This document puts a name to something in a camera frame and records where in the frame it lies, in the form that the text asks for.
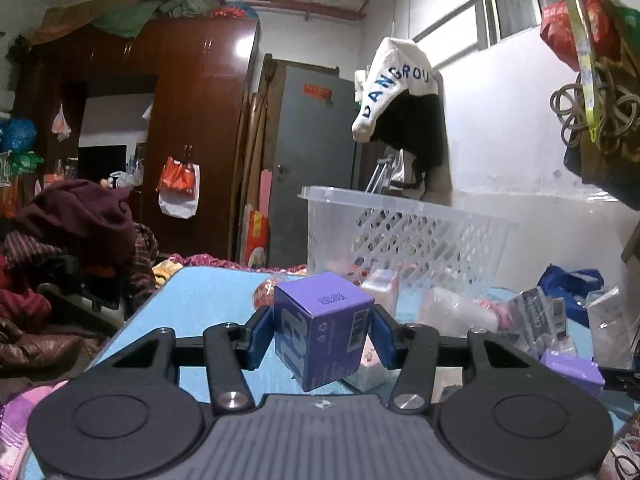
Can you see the wooden planks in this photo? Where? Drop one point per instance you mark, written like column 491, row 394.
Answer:
column 252, row 135

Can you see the orange printed bag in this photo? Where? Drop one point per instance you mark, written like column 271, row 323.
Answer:
column 257, row 235

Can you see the blue plastic bag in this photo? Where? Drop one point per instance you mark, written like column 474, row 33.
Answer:
column 17, row 135

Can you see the white and pink hanging bag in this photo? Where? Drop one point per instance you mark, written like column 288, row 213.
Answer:
column 61, row 125

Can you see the grey blister pack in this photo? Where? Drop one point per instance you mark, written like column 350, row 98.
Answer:
column 537, row 312

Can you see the black hanging garment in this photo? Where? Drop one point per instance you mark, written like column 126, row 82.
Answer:
column 417, row 130

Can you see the black television screen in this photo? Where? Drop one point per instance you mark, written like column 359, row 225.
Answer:
column 102, row 162

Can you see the red patterned packet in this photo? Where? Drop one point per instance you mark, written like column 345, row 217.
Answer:
column 262, row 292

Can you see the window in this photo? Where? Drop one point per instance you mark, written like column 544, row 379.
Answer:
column 510, row 0

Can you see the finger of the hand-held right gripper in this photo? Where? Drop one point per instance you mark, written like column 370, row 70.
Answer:
column 622, row 382

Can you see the maroon clothes pile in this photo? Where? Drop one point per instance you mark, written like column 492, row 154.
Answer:
column 80, row 220

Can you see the yellow green ribbon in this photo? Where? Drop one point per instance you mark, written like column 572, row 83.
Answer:
column 582, row 50

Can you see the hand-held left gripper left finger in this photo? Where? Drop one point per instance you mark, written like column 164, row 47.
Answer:
column 260, row 337

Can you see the floral pink cloth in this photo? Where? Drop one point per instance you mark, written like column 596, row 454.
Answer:
column 210, row 260

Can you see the blue fabric bag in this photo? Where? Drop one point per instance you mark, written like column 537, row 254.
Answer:
column 575, row 285

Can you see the red hanging bag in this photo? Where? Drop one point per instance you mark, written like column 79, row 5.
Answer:
column 562, row 25

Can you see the purple cube box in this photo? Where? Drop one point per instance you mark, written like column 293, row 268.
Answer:
column 320, row 335

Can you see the metal crutches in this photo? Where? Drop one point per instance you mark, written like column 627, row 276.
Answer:
column 380, row 175

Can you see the brown leather jacket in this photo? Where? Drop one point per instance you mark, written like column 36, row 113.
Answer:
column 45, row 350

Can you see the grey metal door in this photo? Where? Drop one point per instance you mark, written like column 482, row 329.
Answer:
column 310, row 160

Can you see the clear plastic laundry basket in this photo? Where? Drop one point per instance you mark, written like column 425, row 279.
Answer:
column 410, row 230

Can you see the green cloth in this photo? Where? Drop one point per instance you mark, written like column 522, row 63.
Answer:
column 127, row 20

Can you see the clear plastic bag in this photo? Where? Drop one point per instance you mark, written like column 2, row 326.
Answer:
column 610, row 325

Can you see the white garment with blue letters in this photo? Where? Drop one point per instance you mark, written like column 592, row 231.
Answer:
column 395, row 70

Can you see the dark hanging bag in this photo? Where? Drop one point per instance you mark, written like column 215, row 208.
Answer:
column 605, row 175

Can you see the yellow cloth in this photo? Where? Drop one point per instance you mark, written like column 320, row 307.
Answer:
column 65, row 20

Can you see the metal rod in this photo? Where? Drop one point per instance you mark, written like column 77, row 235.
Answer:
column 460, row 10

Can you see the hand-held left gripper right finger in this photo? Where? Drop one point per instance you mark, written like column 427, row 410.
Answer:
column 382, row 342

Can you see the red and white plastic bag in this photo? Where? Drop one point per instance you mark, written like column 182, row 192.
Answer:
column 177, row 185

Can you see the brown wooden wardrobe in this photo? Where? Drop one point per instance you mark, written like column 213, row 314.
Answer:
column 195, row 100

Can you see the small lavender box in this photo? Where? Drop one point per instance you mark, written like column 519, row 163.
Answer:
column 572, row 370

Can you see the pink board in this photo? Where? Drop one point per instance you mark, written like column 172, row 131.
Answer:
column 265, row 190

